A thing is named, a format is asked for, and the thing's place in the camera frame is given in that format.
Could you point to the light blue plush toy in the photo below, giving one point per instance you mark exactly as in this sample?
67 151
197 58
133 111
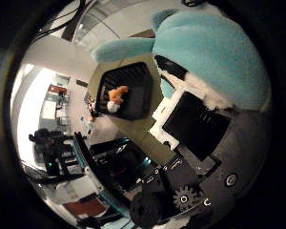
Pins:
219 54

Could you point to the orange and white plush toy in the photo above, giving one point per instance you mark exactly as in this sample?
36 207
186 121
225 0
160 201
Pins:
116 97

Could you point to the black slatted plastic basket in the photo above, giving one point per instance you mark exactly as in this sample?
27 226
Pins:
133 95

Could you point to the black equipment stand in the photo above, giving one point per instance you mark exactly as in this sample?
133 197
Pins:
55 149

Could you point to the black rail with blue strip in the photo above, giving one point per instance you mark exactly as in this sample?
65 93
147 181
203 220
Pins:
89 165

